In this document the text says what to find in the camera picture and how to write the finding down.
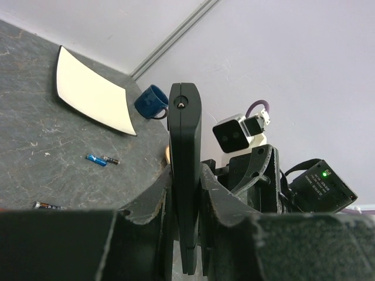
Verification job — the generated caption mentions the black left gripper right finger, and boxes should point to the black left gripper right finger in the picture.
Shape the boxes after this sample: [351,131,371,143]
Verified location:
[200,165,374,280]

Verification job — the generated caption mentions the blue battery far right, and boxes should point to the blue battery far right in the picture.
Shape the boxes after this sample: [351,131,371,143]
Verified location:
[86,154,107,167]

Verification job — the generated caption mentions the white square plate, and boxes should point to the white square plate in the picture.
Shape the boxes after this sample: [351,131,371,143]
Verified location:
[56,46,137,136]

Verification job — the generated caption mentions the round wooden bird plate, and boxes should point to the round wooden bird plate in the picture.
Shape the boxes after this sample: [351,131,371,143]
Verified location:
[165,145,171,165]

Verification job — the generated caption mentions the navy blue mug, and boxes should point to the navy blue mug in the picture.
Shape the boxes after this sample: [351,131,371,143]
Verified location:
[134,84,169,120]

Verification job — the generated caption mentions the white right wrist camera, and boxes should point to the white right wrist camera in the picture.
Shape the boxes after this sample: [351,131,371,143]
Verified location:
[212,109,271,153]

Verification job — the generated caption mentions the black remote control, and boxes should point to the black remote control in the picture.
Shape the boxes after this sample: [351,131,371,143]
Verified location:
[168,83,202,275]

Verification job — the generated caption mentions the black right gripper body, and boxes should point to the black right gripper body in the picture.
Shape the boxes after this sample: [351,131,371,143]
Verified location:
[203,145,288,214]

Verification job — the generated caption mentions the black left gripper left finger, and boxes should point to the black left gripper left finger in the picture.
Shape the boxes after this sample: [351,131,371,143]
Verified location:
[1,167,173,280]

